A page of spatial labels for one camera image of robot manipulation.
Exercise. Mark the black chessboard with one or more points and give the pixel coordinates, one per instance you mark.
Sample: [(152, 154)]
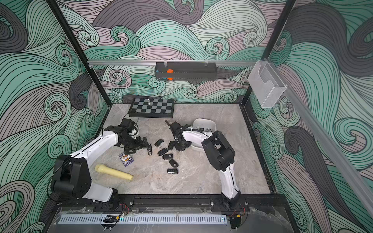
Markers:
[(160, 108)]

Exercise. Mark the black wall tray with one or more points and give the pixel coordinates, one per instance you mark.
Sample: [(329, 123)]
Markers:
[(186, 71)]

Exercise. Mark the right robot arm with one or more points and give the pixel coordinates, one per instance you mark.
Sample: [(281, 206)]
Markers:
[(220, 155)]

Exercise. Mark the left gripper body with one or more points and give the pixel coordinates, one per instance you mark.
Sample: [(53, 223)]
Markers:
[(132, 144)]

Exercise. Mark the yellow flashlight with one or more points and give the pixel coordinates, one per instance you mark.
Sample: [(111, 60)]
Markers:
[(101, 168)]

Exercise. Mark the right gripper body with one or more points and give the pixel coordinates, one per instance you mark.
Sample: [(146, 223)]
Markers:
[(175, 128)]

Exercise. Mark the white storage box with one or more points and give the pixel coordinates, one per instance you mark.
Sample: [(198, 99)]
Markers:
[(196, 137)]

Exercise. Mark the black flip key upper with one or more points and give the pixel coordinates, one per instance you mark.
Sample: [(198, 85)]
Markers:
[(159, 142)]

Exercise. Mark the black chrome Porsche key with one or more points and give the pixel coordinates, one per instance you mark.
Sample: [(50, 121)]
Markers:
[(149, 150)]

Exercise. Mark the aluminium wall rail back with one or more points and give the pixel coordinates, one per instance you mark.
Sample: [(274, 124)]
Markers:
[(133, 62)]

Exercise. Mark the aluminium wall rail right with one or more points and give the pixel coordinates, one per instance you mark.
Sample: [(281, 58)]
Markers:
[(347, 170)]

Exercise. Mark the black key with chrome trim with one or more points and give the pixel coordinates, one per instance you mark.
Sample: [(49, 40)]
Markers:
[(172, 171)]

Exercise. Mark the black flip key with silver edge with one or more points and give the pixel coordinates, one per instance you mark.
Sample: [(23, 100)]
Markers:
[(170, 146)]

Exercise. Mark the blue playing card box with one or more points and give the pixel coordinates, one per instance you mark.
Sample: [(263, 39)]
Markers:
[(126, 159)]

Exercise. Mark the clear acrylic wall holder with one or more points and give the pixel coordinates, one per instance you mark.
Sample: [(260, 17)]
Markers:
[(266, 83)]

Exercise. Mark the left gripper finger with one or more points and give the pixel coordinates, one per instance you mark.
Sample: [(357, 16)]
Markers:
[(143, 147), (145, 142)]

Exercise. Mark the aluminium wall rail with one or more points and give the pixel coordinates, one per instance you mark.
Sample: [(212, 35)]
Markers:
[(347, 170), (133, 62)]

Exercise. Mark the white perforated strip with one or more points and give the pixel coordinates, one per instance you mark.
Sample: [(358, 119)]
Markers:
[(211, 219)]

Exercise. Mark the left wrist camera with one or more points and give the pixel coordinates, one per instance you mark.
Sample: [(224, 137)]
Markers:
[(130, 126)]

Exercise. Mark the black flip key middle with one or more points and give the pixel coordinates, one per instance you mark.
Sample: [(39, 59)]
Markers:
[(162, 151)]

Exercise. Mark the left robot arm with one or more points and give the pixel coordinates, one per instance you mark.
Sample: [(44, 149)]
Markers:
[(71, 175)]

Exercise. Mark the orange block in tray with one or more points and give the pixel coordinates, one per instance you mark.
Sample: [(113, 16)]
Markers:
[(170, 71)]

